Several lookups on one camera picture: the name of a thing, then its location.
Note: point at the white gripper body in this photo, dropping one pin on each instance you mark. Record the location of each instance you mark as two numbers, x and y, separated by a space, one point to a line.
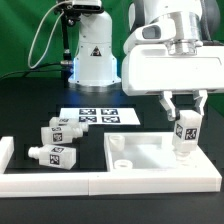
150 70

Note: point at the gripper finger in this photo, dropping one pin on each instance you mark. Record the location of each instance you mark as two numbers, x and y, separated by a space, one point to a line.
200 98
165 100

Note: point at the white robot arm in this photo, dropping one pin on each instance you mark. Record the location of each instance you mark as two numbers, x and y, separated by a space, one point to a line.
168 53

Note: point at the white marker sheet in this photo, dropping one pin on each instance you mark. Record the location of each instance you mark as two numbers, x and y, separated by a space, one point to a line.
102 116

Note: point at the white U-shaped fence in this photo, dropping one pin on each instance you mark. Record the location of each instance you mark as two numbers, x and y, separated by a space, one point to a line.
203 178

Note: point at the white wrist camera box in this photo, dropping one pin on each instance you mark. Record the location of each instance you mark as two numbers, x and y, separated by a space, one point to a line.
158 32

